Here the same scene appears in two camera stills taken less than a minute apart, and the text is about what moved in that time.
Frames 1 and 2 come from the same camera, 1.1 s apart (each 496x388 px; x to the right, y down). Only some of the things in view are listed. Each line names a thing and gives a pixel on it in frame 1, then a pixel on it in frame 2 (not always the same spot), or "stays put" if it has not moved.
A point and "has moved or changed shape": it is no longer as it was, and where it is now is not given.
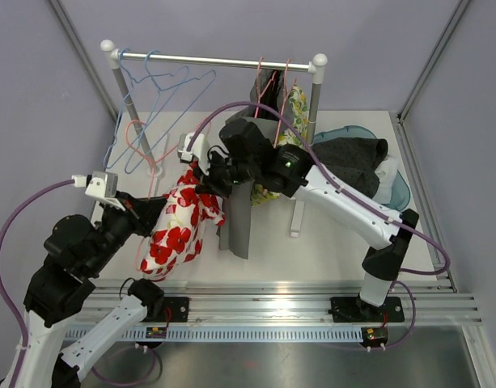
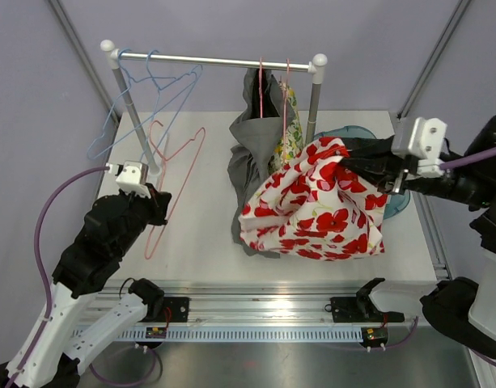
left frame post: (74, 38) stays put
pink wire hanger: (142, 156) to (163, 176)
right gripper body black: (222, 176) to (410, 178)
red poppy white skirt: (177, 235) to (315, 207)
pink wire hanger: (258, 84) has moved or changed shape
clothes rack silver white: (316, 65) stays put
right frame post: (457, 14) stays put
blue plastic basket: (400, 197) stays put
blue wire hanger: (146, 95) to (118, 98)
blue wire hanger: (126, 170) to (160, 90)
